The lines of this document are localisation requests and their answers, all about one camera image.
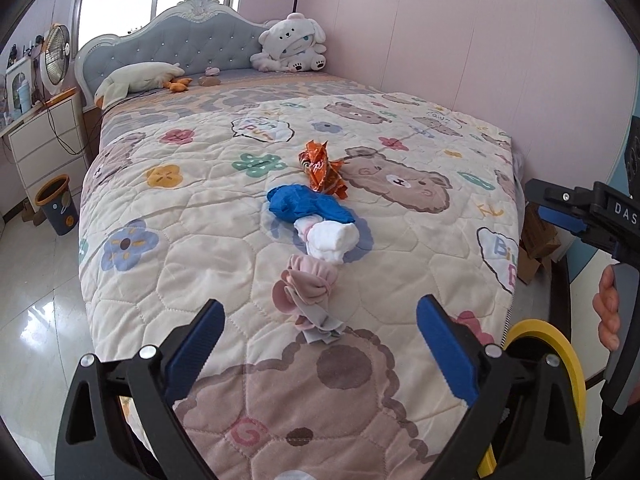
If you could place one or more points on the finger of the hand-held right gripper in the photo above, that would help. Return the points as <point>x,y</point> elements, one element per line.
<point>555,195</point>
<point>562,219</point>

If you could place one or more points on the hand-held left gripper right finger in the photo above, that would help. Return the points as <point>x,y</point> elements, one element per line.
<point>445,350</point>

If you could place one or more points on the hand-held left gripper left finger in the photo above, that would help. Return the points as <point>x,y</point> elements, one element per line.
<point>195,350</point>

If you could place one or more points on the blue sock bundle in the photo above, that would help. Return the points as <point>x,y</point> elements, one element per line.
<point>295,202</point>

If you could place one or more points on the blue trash bin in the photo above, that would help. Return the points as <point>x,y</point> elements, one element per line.
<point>60,210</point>

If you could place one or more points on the orange patterned sock bundle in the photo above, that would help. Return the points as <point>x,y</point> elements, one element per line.
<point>322,170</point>

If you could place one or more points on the person's right hand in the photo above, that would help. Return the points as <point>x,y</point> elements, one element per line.
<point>606,310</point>

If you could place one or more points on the cardboard box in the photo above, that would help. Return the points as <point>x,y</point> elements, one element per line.
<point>537,245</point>

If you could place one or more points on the printed bear quilt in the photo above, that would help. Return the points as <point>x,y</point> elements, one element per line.
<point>200,240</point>

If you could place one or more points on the yellow tape roll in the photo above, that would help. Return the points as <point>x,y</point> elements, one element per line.
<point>567,355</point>

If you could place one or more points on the pink grey sock bundle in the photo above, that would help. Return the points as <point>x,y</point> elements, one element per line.
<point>310,285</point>

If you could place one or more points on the white sock bundle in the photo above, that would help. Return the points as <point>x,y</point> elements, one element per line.
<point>330,240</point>

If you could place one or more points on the white nightstand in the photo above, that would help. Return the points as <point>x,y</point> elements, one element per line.
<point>45,140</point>

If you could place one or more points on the patterned bed sheet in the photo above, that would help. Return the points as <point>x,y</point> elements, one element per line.
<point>240,95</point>

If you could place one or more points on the small orange plush toy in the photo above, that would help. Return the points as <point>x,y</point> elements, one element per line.
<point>180,85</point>

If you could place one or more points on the small brown round item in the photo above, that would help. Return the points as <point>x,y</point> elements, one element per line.
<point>209,81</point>

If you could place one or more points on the white goose plush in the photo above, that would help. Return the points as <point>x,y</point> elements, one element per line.
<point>135,80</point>

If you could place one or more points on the small pink plush item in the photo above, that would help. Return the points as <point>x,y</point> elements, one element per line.
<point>212,71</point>

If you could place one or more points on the white plush dog toy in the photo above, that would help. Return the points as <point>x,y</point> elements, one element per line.
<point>290,45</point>

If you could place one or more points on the blue tufted bed headboard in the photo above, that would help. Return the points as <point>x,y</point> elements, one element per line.
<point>165,35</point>

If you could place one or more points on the electric fan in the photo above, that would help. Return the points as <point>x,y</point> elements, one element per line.
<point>55,55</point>

